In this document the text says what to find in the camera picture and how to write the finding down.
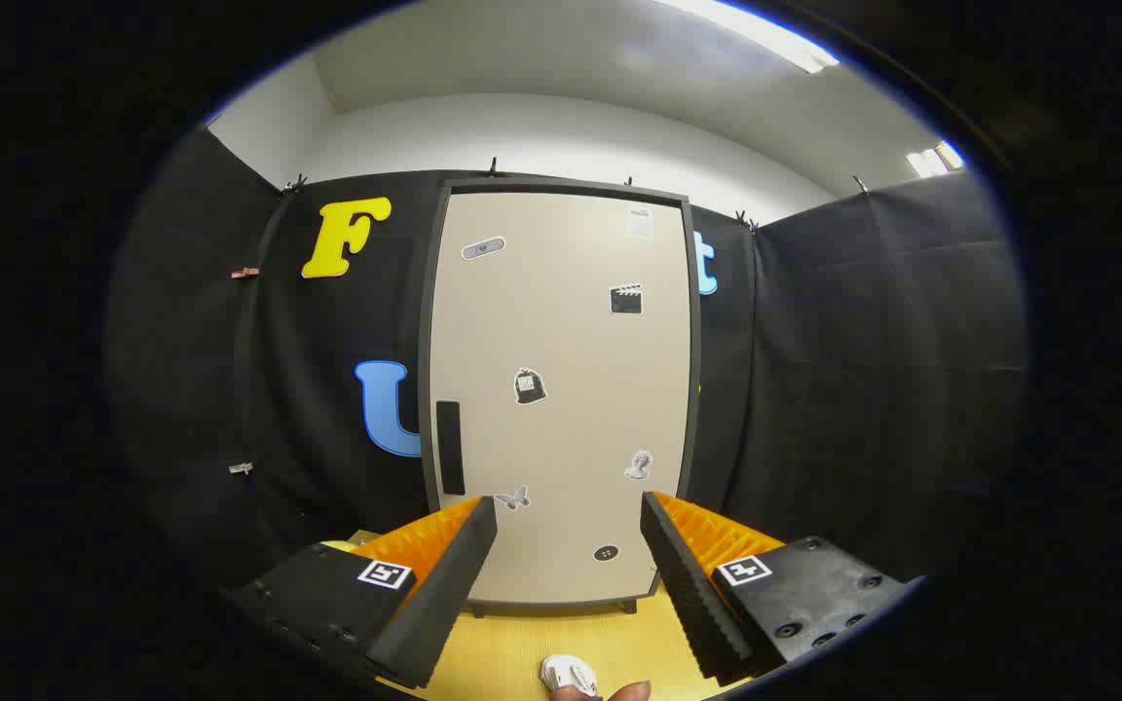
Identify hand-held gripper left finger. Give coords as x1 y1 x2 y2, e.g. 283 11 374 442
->
225 495 500 690

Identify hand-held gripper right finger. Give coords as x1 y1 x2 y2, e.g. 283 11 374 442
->
640 491 922 683

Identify white shoe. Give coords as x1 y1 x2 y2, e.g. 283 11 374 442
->
540 654 601 698

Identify black door handle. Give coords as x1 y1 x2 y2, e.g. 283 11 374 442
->
435 400 467 497

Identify beige shoe cabinet door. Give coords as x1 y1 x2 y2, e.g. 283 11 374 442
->
428 191 694 605

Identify grey shoe cabinet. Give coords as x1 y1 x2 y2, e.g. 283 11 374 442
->
418 177 703 616

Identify black backdrop cloth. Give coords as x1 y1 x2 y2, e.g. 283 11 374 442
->
108 127 1029 595

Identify small ceiling light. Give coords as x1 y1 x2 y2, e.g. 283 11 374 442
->
907 141 966 178

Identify long ceiling light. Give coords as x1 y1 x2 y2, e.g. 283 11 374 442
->
658 0 840 74

